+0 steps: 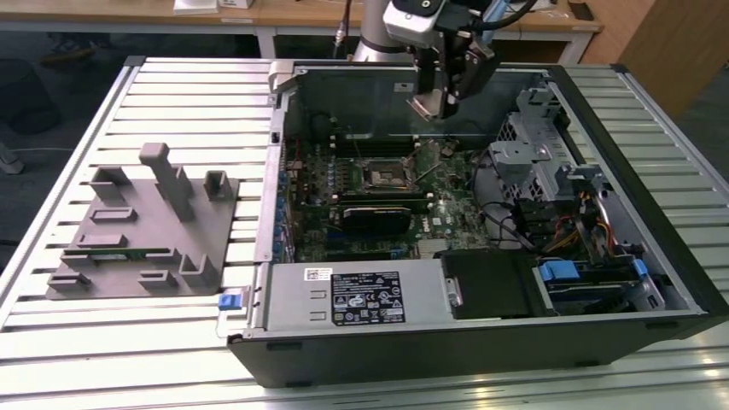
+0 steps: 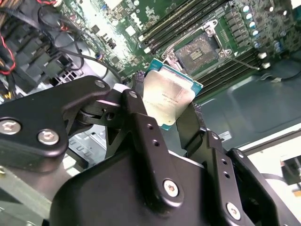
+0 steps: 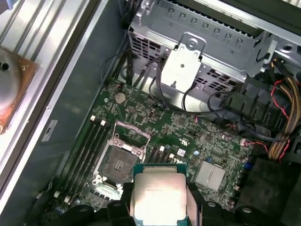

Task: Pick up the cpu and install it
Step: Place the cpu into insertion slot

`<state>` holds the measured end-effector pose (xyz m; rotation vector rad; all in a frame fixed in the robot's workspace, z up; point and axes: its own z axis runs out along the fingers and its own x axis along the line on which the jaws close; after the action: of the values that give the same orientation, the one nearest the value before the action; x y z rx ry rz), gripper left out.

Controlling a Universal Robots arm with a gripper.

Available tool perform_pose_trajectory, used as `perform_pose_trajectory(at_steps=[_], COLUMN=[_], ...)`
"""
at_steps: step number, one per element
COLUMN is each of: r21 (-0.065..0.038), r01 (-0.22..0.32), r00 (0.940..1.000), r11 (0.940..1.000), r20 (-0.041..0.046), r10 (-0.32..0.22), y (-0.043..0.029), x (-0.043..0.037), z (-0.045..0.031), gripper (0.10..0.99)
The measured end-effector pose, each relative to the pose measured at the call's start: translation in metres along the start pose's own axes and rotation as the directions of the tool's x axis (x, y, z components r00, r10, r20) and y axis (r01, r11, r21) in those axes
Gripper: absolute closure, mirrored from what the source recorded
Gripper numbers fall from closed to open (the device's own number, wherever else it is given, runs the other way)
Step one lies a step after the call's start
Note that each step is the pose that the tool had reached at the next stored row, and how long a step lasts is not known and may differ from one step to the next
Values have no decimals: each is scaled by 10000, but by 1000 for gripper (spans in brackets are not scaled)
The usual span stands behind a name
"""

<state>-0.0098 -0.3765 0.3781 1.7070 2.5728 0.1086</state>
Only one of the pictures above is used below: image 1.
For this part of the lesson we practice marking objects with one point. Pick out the metal drive cage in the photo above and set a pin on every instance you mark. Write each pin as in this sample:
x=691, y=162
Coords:
x=512, y=156

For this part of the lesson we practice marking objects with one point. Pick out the black PC case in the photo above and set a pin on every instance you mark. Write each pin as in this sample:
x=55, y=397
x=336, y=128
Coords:
x=399, y=359

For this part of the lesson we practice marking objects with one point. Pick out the round coin cell battery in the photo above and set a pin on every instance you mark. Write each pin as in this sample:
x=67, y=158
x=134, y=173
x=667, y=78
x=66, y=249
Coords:
x=447, y=149

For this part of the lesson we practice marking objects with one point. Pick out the silver topped CPU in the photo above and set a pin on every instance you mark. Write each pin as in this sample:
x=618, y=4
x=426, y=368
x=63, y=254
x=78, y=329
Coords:
x=424, y=104

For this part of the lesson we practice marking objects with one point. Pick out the small black device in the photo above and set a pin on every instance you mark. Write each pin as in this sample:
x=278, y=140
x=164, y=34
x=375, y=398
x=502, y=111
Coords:
x=582, y=10

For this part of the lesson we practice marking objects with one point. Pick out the wooden desk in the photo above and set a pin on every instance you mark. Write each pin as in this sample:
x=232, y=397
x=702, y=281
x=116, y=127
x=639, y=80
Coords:
x=143, y=19

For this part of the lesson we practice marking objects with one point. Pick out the black plastic bay cover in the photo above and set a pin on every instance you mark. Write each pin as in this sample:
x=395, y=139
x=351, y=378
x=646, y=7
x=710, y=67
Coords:
x=490, y=286

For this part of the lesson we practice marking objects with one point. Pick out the green motherboard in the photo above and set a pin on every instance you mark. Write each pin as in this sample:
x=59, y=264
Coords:
x=456, y=222

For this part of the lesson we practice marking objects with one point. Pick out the green RAM stick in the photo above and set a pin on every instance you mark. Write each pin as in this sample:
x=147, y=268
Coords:
x=134, y=254

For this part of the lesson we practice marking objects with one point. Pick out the grey case hinge block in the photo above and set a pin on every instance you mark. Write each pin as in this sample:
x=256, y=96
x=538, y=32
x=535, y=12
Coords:
x=280, y=74

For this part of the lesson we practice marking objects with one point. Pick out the silver power supply unit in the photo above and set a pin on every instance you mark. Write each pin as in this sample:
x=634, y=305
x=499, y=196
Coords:
x=296, y=299

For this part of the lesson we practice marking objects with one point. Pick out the black RAM slot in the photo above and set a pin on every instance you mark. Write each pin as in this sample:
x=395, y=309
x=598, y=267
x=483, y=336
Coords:
x=382, y=196
x=399, y=139
x=382, y=207
x=387, y=153
x=387, y=148
x=382, y=203
x=394, y=143
x=382, y=200

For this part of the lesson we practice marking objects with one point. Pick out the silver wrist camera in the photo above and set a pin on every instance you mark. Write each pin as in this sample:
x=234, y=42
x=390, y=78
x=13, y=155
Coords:
x=412, y=25

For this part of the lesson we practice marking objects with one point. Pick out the white desk foot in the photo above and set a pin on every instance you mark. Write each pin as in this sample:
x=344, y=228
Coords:
x=9, y=160

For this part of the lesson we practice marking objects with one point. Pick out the grey parts rack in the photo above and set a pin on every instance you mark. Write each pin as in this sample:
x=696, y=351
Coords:
x=131, y=265

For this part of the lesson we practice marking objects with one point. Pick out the CPU socket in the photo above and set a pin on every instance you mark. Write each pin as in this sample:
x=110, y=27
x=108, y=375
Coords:
x=387, y=173

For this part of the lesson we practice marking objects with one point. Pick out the black graphics card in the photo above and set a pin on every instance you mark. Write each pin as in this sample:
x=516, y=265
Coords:
x=374, y=220

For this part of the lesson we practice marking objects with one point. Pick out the blue latch tab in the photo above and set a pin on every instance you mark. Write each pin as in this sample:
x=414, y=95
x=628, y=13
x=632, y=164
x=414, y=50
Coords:
x=230, y=301

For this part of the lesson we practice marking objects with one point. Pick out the black waste bin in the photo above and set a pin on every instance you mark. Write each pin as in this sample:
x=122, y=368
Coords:
x=29, y=94

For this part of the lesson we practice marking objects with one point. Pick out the wooden cabinet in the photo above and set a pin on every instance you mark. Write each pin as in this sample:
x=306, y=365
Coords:
x=672, y=51

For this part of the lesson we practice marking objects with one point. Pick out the white cardboard box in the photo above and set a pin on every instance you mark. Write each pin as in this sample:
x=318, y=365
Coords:
x=236, y=3
x=196, y=6

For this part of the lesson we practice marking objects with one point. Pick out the silver chipset heatsink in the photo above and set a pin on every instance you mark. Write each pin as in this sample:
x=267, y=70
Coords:
x=434, y=247

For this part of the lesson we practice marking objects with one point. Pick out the blue disk carrier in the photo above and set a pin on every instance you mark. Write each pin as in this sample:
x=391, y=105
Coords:
x=555, y=272

